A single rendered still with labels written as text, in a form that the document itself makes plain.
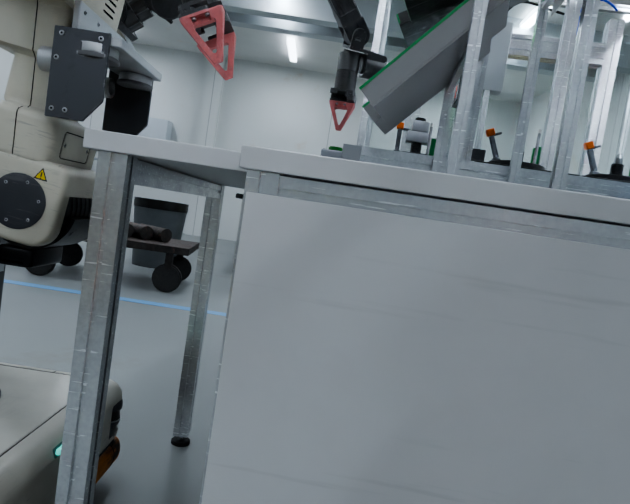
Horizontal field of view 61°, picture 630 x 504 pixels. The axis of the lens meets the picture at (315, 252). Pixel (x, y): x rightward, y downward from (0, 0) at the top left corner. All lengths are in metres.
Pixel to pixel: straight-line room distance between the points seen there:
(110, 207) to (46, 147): 0.28
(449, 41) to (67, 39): 0.67
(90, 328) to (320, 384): 0.38
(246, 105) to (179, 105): 1.35
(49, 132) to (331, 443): 0.75
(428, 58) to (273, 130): 10.19
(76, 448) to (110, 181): 0.43
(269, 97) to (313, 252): 10.59
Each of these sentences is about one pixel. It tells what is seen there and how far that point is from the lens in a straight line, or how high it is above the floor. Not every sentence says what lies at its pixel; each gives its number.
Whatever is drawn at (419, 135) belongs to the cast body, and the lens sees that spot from 1.55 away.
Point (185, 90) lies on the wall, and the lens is 11.56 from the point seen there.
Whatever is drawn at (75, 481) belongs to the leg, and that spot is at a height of 0.31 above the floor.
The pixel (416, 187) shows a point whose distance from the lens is 0.70.
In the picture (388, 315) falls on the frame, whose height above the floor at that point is 0.67.
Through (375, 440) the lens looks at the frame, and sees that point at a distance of 0.75.
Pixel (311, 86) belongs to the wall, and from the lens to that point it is 11.28.
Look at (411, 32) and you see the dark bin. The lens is 1.24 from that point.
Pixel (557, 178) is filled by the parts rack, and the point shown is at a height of 0.90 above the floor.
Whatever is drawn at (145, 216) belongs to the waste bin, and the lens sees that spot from 5.62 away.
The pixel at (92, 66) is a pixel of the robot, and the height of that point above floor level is 0.98.
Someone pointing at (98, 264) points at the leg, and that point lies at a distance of 0.90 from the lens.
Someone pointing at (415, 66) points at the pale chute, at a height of 1.06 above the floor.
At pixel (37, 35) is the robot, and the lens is 1.19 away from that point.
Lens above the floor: 0.78
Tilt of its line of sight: 4 degrees down
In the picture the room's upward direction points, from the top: 9 degrees clockwise
